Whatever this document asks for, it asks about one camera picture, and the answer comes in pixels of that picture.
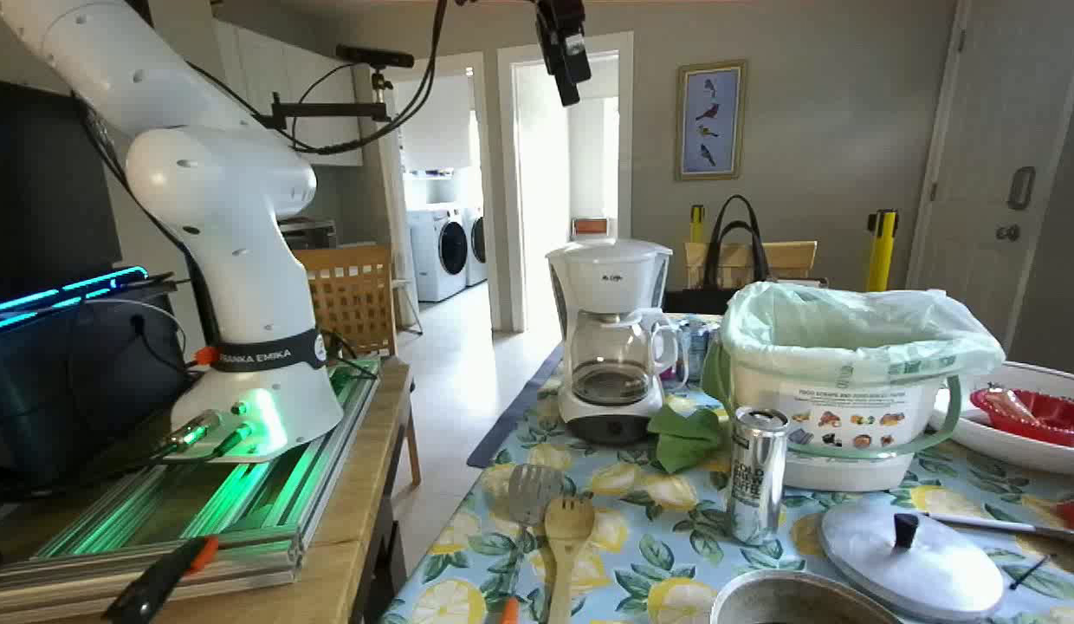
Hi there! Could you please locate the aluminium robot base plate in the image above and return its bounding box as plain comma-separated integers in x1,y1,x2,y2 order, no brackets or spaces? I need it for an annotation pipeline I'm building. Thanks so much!
0,359,380,614

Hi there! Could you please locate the wooden spoon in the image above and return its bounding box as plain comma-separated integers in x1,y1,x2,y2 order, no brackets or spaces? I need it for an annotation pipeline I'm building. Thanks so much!
543,496,597,624

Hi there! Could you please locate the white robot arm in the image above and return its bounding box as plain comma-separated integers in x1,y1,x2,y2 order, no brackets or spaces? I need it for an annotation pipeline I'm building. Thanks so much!
0,0,343,466

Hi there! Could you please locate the yellow bottle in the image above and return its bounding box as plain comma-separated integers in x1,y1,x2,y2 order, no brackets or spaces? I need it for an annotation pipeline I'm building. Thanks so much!
868,207,898,291

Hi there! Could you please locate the silver drink can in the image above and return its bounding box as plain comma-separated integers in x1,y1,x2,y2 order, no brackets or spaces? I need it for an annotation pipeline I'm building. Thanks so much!
729,407,787,544

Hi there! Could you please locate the white bin with green liner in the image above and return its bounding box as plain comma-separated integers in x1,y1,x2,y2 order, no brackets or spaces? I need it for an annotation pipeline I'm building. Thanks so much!
699,281,1006,493

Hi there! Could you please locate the lemon print tablecloth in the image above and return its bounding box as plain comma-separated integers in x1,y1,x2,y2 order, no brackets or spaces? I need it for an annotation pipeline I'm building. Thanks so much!
378,400,1074,624

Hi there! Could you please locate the white plate with red food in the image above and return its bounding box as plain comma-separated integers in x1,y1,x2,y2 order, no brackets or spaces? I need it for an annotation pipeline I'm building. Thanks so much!
954,361,1074,480

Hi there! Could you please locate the washing machine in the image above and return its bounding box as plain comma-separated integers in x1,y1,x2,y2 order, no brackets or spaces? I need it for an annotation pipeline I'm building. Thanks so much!
408,206,468,304

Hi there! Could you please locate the metal saucepan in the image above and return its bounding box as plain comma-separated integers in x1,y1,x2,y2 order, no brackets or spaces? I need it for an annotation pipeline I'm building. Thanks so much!
709,574,898,624

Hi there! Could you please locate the black computer monitor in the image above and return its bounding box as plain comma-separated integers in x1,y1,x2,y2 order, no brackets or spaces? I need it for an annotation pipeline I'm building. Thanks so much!
0,79,123,302

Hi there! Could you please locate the white pot lid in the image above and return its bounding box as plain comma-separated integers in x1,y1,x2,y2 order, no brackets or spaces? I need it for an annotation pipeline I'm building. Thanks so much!
820,504,1006,621

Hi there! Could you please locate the wooden side table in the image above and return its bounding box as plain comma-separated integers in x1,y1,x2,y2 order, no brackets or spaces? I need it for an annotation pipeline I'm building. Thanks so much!
0,361,408,624

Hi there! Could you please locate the wicker laundry basket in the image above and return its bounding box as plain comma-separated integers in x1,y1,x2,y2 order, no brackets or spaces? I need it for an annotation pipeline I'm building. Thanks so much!
297,244,396,359

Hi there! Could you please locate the white coffee maker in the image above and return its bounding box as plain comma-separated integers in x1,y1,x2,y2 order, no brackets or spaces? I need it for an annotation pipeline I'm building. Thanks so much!
549,240,684,447

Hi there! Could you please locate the framed bird picture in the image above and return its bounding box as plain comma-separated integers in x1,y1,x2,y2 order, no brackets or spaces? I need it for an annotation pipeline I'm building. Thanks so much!
676,58,745,180

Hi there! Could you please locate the metal slotted spatula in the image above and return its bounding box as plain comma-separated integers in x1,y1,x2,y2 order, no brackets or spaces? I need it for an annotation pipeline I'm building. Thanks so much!
507,466,563,529

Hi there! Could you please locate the black tote bag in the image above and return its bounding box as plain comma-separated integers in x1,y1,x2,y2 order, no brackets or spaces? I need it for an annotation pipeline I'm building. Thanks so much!
663,195,769,314

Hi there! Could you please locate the green cloth napkin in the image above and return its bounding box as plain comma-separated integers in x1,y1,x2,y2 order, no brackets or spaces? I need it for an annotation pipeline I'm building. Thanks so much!
647,395,732,477

